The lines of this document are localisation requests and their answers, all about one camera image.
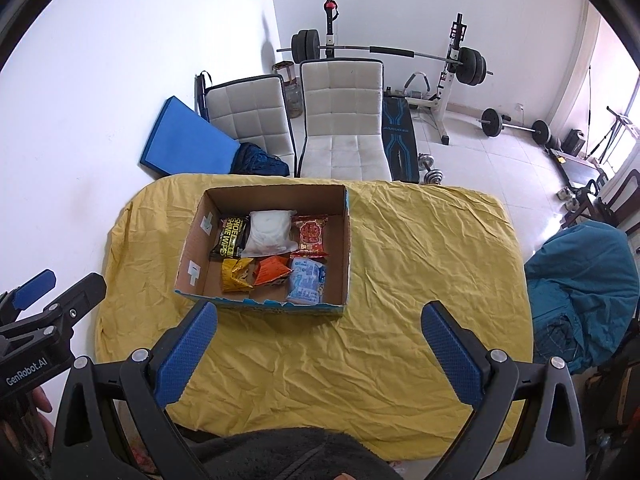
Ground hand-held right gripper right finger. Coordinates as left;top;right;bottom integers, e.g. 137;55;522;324
421;302;593;480

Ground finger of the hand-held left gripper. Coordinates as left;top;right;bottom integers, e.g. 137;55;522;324
0;273;107;346
0;269;57;321

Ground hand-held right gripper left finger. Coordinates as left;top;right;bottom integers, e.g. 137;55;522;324
51;301;219;480

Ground yellow snack packet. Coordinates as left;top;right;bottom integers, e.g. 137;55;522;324
221;257;256;294

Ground orange snack packet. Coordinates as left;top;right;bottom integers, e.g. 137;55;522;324
252;255;293;287

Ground black wipes packet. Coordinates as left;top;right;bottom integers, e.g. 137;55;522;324
209;216;251;261

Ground blue and white tissue packet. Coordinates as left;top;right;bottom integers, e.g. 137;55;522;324
285;256;327;306

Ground white soft packet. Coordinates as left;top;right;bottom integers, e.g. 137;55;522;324
242;209;299;256

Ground cardboard box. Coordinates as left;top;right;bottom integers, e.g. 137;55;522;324
173;184;351;317

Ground red patterned snack packet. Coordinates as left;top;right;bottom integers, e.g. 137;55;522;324
290;214;331;259

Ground person's left hand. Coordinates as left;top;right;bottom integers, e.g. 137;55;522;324
30;389;55;448

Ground yellow tablecloth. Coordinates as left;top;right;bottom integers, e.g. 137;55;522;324
95;174;533;461

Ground teal blanket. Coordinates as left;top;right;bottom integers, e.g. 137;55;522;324
523;222;640;376

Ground blue foam mat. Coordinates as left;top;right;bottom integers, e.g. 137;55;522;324
139;96;241;178

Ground dark blue quilted bag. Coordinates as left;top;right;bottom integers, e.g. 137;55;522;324
231;142;291;177

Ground black and blue weight bench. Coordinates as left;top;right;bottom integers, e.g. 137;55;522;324
382;95;421;183

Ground black treadmill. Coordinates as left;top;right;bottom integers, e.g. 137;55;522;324
547;146;608;188

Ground short barbell with black plates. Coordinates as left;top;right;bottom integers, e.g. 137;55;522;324
477;107;551;145

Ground dark wooden chair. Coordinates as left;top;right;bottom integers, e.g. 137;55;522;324
595;169;640;233

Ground low white padded chair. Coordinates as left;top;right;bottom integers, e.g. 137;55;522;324
204;74;296;177

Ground tall white padded chair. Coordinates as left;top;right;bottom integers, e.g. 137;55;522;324
296;59;393;181

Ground clear water jug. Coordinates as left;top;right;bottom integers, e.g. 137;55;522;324
285;82;305;118

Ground white bench press rack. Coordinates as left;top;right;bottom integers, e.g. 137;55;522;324
322;0;466;148

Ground black folding stand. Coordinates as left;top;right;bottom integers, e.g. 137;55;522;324
590;105;640;161

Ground long barbell with black plates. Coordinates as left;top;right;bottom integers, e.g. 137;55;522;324
276;29;495;86

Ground grey curved exercise frame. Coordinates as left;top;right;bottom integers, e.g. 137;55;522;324
404;72;433;100

